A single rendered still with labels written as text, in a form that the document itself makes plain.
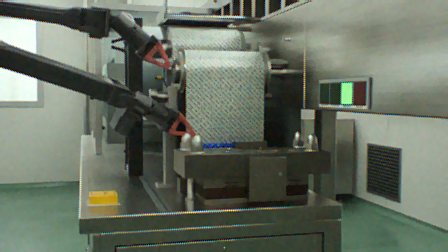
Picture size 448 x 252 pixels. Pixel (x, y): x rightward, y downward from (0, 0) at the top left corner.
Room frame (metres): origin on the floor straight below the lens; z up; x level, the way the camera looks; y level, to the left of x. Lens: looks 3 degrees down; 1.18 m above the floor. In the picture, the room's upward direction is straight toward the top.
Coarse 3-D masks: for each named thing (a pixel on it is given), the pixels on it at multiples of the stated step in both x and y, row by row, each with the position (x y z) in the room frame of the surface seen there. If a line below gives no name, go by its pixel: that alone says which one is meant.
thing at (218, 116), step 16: (192, 96) 1.52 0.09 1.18; (208, 96) 1.54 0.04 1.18; (224, 96) 1.55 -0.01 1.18; (240, 96) 1.56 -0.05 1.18; (256, 96) 1.57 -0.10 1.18; (192, 112) 1.52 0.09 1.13; (208, 112) 1.54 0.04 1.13; (224, 112) 1.55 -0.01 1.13; (240, 112) 1.56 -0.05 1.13; (256, 112) 1.57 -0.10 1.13; (208, 128) 1.54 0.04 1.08; (224, 128) 1.55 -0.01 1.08; (240, 128) 1.56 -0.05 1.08; (256, 128) 1.57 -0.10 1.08; (208, 144) 1.54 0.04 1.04; (224, 144) 1.55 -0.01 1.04
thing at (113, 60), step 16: (144, 16) 2.52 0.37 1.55; (112, 32) 2.48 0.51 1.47; (160, 32) 2.54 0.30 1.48; (112, 64) 2.48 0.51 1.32; (144, 64) 2.52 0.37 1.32; (144, 80) 2.52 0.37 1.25; (160, 80) 2.54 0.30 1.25; (112, 112) 2.48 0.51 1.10; (112, 128) 2.48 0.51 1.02; (144, 128) 2.52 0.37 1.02; (112, 144) 2.48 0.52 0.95; (144, 144) 2.52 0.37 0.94; (160, 144) 2.54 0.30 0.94
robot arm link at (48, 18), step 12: (0, 0) 1.53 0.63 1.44; (0, 12) 1.53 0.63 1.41; (12, 12) 1.52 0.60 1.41; (24, 12) 1.52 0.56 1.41; (36, 12) 1.51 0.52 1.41; (48, 12) 1.51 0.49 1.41; (60, 12) 1.50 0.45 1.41; (72, 12) 1.49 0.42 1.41; (84, 12) 1.49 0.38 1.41; (96, 12) 1.48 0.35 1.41; (60, 24) 1.51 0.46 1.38; (72, 24) 1.50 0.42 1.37; (84, 24) 1.53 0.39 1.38; (96, 24) 1.49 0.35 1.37
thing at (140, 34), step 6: (132, 30) 1.50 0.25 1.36; (138, 30) 1.51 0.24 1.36; (126, 36) 1.51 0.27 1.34; (132, 36) 1.51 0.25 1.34; (138, 36) 1.51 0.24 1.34; (144, 36) 1.52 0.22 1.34; (150, 36) 1.53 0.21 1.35; (132, 42) 1.51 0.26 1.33; (138, 42) 1.51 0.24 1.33; (144, 42) 1.51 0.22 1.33; (138, 48) 1.52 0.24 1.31; (144, 48) 1.49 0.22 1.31
